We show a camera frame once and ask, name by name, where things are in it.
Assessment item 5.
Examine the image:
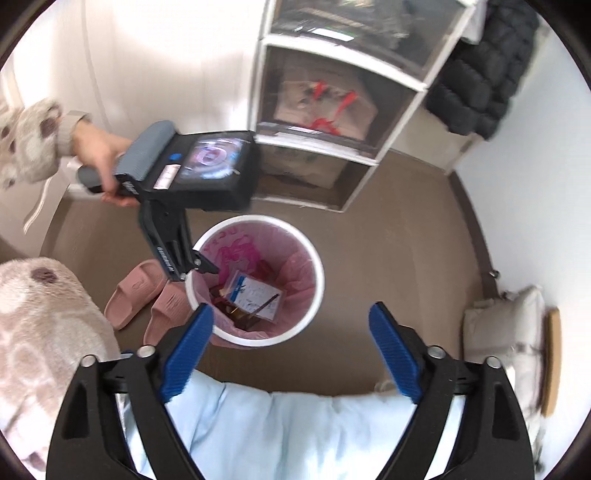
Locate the long flat cardboard box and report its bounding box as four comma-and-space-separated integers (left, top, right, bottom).
542, 307, 563, 417

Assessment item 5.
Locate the white trash bin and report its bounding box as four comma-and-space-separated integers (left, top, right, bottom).
185, 215, 327, 350

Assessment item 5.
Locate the pink slipper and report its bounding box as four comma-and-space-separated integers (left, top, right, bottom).
104, 258, 168, 331
144, 281, 197, 344

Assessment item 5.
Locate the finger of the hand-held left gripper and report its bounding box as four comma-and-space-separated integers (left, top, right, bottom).
140, 204, 193, 283
181, 248, 221, 282

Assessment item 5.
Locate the light blue quilt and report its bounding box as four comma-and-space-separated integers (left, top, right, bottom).
115, 368, 468, 480

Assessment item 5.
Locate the beige bag with red ribbons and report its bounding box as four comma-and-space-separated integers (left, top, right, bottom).
274, 55, 379, 139

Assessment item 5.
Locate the pink bin liner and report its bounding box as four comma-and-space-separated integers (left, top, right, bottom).
187, 225, 318, 344

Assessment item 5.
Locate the black down jacket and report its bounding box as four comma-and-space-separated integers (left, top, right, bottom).
424, 0, 542, 140

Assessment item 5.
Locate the clear plastic bag blue label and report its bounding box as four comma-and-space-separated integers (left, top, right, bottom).
226, 271, 287, 321

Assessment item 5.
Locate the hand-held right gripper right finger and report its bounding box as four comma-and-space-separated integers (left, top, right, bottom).
368, 301, 537, 480

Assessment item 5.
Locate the person's left forearm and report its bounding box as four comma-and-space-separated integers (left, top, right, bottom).
0, 97, 92, 191

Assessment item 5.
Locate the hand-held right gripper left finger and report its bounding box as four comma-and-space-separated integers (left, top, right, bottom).
45, 304, 215, 480

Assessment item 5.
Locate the grey bedding bag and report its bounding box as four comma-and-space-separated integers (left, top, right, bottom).
462, 285, 551, 446

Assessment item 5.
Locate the white cable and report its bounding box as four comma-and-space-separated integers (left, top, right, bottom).
22, 157, 95, 232

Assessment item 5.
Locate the person's left hand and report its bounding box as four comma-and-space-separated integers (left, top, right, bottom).
71, 123, 140, 209

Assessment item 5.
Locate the white shelf cabinet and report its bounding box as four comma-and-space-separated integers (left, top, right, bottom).
250, 0, 488, 214

